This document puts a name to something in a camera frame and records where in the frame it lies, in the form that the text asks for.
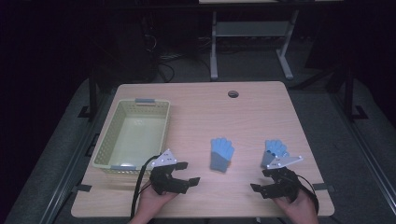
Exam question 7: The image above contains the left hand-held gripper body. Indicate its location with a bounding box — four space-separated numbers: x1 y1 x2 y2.
148 148 191 196

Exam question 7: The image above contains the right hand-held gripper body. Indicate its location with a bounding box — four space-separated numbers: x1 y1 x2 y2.
260 155 304 203

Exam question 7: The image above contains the blue knit glove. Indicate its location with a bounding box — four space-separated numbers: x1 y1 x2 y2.
260 139 290 169
209 137 235 174

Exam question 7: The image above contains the pale yellow plastic basket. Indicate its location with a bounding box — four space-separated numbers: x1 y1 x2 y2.
92 98 172 175

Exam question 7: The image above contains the person's left hand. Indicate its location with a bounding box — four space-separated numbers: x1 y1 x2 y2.
129 182 179 224

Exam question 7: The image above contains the person's right hand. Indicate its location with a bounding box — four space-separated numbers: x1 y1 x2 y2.
273 189 320 224

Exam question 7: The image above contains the grey tape piece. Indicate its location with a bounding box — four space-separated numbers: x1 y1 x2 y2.
71 184 93 193
312 183 336 192

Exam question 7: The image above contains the black metal stand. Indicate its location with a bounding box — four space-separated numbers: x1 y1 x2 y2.
343 65 370 122
77 68 99 121

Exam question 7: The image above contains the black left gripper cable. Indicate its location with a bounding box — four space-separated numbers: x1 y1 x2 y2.
130 154 162 220

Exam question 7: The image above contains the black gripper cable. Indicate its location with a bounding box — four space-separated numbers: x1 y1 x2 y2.
130 154 162 220
296 175 320 216

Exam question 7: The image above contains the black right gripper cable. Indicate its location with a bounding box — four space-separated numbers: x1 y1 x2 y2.
296 175 320 216

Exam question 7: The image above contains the metal floor rail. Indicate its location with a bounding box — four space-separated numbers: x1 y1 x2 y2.
39 92 110 224
330 92 396 216

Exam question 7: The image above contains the bundle of floor cables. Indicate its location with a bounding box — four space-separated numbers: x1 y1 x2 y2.
140 15 213 84

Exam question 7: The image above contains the white metal table frame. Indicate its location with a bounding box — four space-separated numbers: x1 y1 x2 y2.
209 9 301 81

